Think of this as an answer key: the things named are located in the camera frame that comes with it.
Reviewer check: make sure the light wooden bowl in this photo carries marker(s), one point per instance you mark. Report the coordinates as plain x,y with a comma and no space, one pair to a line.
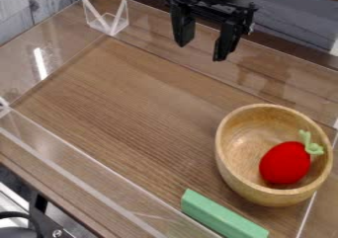
247,133

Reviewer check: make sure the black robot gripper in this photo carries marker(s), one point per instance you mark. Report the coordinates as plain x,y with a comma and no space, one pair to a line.
216,10

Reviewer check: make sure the clear acrylic corner bracket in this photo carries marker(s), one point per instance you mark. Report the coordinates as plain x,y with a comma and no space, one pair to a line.
106,23

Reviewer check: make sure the clear acrylic barrier walls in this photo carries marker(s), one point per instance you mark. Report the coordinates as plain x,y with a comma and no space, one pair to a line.
108,120

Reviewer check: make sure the red felt tomato toy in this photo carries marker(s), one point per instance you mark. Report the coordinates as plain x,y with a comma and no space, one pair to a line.
285,163

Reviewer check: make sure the black metal table leg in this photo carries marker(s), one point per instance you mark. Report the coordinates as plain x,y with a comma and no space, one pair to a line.
56,224

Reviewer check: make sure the green foam block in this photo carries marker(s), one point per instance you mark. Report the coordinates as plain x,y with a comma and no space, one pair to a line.
219,218

